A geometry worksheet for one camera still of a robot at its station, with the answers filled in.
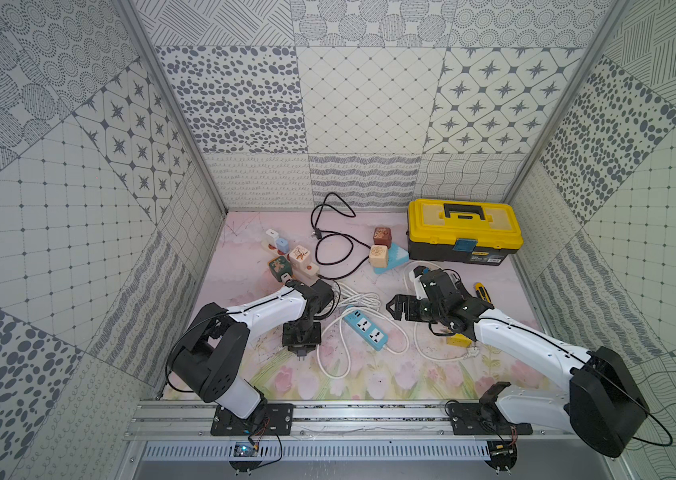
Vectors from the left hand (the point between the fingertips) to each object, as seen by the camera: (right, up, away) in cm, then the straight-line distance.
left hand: (308, 345), depth 84 cm
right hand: (+27, +10, +1) cm, 28 cm away
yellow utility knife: (+55, +13, +12) cm, 58 cm away
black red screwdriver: (+49, +16, +15) cm, 53 cm away
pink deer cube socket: (-5, +25, +12) cm, 28 cm away
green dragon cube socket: (-11, +22, +9) cm, 26 cm away
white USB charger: (-16, +32, +20) cm, 41 cm away
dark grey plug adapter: (-2, -2, -1) cm, 3 cm away
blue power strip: (+17, +4, +3) cm, 17 cm away
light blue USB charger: (-12, +29, +18) cm, 36 cm away
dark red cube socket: (+24, +31, +19) cm, 44 cm away
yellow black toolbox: (+48, +33, +9) cm, 59 cm away
